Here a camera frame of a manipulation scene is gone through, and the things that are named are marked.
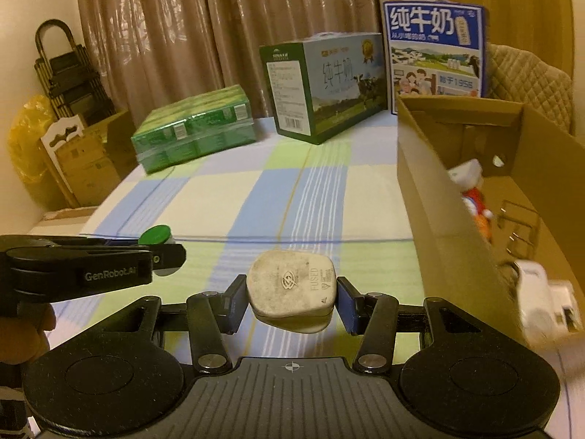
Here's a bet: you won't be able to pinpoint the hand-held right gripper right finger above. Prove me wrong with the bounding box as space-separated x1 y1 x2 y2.
336 277 490 373

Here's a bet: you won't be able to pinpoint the white square night light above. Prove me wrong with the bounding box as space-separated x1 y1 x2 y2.
512 260 551 330

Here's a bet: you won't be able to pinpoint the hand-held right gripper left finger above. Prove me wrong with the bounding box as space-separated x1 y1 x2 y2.
98 275 248 373

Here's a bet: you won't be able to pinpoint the beige quilted chair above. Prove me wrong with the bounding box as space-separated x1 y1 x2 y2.
484 43 574 135

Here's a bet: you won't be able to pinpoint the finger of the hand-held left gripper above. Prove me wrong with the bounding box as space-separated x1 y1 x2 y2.
151 243 187 270

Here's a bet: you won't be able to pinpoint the beige power plug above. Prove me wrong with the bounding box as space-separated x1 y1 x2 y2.
247 251 338 334

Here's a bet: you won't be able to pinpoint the black folding step ladder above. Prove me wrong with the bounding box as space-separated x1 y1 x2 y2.
34 19 115 122

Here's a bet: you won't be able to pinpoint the yellow plastic bag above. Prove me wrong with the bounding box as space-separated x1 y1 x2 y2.
9 94 62 209

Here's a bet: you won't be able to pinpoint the cardboard carton with white handle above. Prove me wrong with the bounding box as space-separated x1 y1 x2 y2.
40 116 117 209

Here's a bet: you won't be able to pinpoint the brown curtains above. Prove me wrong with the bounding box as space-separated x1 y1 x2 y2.
73 0 380 124

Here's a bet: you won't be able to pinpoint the plain brown cardboard box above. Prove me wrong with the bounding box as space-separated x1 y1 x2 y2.
104 109 138 179

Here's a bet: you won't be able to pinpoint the checked tablecloth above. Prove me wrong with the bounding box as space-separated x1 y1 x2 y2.
46 114 567 376

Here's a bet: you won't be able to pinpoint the green shrink-wrapped carton pack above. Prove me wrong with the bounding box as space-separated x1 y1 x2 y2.
131 85 257 175

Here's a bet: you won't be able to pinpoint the green-capped small bottle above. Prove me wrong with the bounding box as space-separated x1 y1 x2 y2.
138 225 177 276

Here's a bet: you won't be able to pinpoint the green milk carton box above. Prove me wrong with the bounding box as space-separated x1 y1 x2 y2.
259 32 387 146

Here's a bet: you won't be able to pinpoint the red cat figurine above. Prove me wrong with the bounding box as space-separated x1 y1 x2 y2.
461 187 494 241

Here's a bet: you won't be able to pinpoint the wooden door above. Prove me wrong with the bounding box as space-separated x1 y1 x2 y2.
432 0 574 71

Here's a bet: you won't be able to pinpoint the blue milk carton box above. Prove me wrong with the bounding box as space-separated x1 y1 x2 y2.
382 0 487 113

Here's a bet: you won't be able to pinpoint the person's left hand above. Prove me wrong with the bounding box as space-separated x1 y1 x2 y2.
0 305 56 364

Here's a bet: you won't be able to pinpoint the metal wire puzzles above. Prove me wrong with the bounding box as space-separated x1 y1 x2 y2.
498 200 542 257

